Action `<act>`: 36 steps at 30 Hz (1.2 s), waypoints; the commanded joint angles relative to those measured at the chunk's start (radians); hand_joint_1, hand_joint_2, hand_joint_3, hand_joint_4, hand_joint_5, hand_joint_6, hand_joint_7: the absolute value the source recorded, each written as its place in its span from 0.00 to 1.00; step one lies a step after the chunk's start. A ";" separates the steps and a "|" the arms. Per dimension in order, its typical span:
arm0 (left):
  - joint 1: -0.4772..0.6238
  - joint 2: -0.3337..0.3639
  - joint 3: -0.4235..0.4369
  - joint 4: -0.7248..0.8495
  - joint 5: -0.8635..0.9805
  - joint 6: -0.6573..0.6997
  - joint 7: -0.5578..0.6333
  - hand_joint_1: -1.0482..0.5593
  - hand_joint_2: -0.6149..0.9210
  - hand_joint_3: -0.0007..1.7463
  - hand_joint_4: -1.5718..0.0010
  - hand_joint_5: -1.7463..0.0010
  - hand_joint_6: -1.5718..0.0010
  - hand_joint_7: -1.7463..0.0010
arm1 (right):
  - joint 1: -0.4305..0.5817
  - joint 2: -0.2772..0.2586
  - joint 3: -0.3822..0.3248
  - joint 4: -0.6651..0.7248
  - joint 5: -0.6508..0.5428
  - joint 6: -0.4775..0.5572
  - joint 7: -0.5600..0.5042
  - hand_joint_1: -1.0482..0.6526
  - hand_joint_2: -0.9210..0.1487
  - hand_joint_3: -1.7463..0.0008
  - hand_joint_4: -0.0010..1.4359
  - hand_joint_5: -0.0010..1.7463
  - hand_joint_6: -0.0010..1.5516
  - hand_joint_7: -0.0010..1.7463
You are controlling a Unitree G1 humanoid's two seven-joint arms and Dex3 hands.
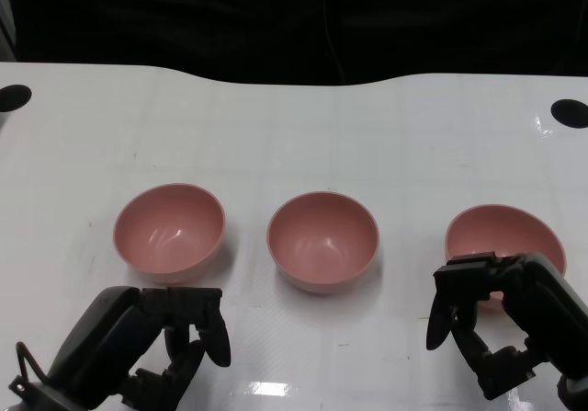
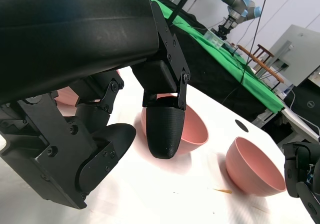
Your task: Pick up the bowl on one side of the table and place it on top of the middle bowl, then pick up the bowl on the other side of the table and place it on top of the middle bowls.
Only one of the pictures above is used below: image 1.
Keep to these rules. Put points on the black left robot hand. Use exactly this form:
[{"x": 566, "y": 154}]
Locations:
[{"x": 101, "y": 337}]

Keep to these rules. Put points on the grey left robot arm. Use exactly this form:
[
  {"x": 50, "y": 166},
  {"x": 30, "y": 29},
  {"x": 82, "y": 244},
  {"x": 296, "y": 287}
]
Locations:
[{"x": 18, "y": 404}]

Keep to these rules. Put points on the pink plastic bowl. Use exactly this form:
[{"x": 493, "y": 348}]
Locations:
[
  {"x": 170, "y": 236},
  {"x": 321, "y": 245},
  {"x": 496, "y": 231}
]

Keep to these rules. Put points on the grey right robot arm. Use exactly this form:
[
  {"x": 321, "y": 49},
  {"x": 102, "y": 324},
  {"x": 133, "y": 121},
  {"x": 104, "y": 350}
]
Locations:
[{"x": 574, "y": 395}]

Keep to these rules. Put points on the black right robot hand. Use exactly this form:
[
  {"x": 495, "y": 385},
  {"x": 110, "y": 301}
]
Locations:
[{"x": 546, "y": 300}]

